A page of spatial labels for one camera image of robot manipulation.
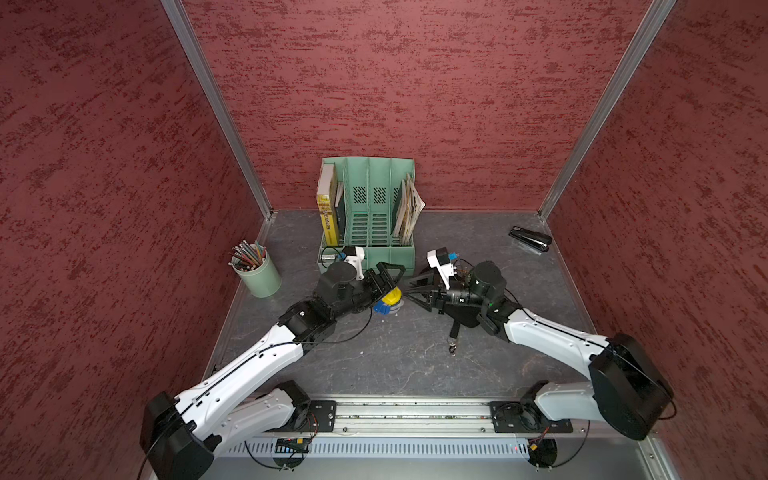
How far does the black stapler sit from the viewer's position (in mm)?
1097

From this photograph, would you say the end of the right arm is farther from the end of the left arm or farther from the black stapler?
the black stapler

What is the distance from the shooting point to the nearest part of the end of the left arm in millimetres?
621

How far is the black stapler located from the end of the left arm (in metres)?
0.69

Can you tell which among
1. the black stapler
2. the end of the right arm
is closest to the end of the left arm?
the end of the right arm
